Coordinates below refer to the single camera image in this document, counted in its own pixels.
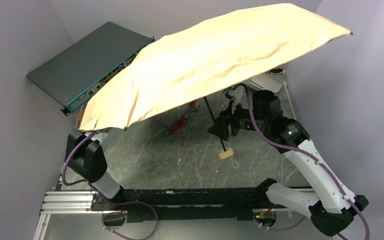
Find beige umbrella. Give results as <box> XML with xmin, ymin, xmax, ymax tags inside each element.
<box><xmin>77</xmin><ymin>3</ymin><xmax>354</xmax><ymax>170</ymax></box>

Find grey blue network switch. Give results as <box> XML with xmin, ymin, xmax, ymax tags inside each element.
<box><xmin>26</xmin><ymin>21</ymin><xmax>155</xmax><ymax>116</ymax></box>

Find mint green umbrella case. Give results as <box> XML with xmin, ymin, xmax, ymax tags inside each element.
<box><xmin>245</xmin><ymin>73</ymin><xmax>282</xmax><ymax>93</ymax></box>

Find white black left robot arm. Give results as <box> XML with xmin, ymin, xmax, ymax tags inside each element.
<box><xmin>61</xmin><ymin>127</ymin><xmax>125</xmax><ymax>204</ymax></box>

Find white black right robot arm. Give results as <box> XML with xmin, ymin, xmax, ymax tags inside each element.
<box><xmin>207</xmin><ymin>89</ymin><xmax>369</xmax><ymax>237</ymax></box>

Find wooden board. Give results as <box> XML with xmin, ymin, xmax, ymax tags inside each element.
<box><xmin>75</xmin><ymin>110</ymin><xmax>84</xmax><ymax>123</ymax></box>

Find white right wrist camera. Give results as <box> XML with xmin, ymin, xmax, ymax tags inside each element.
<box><xmin>223</xmin><ymin>87</ymin><xmax>244</xmax><ymax>114</ymax></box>

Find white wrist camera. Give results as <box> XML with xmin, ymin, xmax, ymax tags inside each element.
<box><xmin>188</xmin><ymin>101</ymin><xmax>200</xmax><ymax>112</ymax></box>
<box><xmin>223</xmin><ymin>87</ymin><xmax>244</xmax><ymax>114</ymax></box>

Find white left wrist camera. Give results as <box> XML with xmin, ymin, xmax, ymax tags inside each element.
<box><xmin>188</xmin><ymin>101</ymin><xmax>200</xmax><ymax>112</ymax></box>

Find red handled adjustable wrench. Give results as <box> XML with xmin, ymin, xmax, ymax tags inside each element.
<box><xmin>166</xmin><ymin>108</ymin><xmax>197</xmax><ymax>136</ymax></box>

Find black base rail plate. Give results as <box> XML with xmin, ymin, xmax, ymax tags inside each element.
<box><xmin>91</xmin><ymin>187</ymin><xmax>272</xmax><ymax>223</ymax></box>

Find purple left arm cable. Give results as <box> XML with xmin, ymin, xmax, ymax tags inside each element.
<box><xmin>61</xmin><ymin>132</ymin><xmax>160</xmax><ymax>240</ymax></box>

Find aluminium frame rails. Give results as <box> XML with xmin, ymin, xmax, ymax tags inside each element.
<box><xmin>32</xmin><ymin>74</ymin><xmax>344</xmax><ymax>240</ymax></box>

